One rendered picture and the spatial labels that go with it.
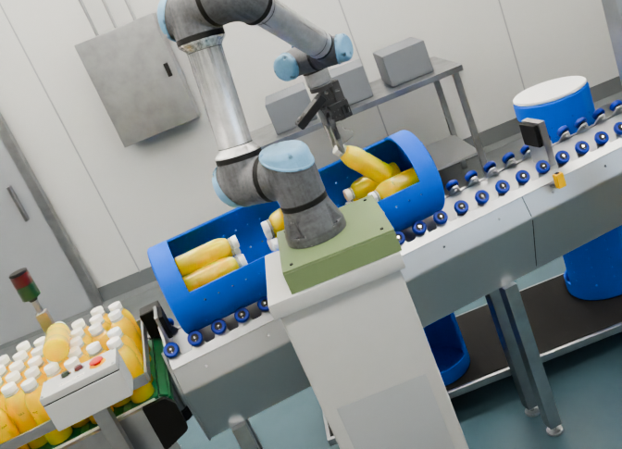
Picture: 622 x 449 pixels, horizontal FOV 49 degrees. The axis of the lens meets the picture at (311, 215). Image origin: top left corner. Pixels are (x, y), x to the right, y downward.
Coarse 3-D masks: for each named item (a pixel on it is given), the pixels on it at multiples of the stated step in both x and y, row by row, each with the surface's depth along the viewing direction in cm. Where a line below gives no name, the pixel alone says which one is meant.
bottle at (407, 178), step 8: (408, 168) 208; (400, 176) 206; (408, 176) 205; (416, 176) 205; (384, 184) 205; (392, 184) 204; (400, 184) 204; (408, 184) 205; (376, 192) 205; (384, 192) 204; (392, 192) 204
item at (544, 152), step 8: (528, 120) 223; (536, 120) 220; (520, 128) 225; (528, 128) 220; (536, 128) 217; (544, 128) 217; (528, 136) 223; (536, 136) 218; (544, 136) 218; (528, 144) 225; (536, 144) 220; (544, 144) 219; (536, 152) 226; (544, 152) 221; (552, 152) 220; (536, 160) 228; (552, 160) 221
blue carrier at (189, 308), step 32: (384, 160) 224; (416, 160) 200; (416, 192) 200; (224, 224) 213; (256, 224) 218; (160, 256) 192; (256, 256) 219; (224, 288) 191; (256, 288) 196; (192, 320) 193
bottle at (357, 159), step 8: (352, 152) 204; (360, 152) 205; (344, 160) 205; (352, 160) 204; (360, 160) 205; (368, 160) 205; (376, 160) 207; (352, 168) 207; (360, 168) 206; (368, 168) 206; (376, 168) 206; (384, 168) 207; (392, 168) 209; (368, 176) 208; (376, 176) 208; (384, 176) 208
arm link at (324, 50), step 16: (208, 0) 148; (224, 0) 147; (240, 0) 148; (256, 0) 150; (272, 0) 162; (208, 16) 150; (224, 16) 150; (240, 16) 151; (256, 16) 153; (272, 16) 156; (288, 16) 160; (272, 32) 162; (288, 32) 163; (304, 32) 166; (320, 32) 172; (304, 48) 171; (320, 48) 173; (336, 48) 177; (352, 48) 181; (320, 64) 181; (336, 64) 181
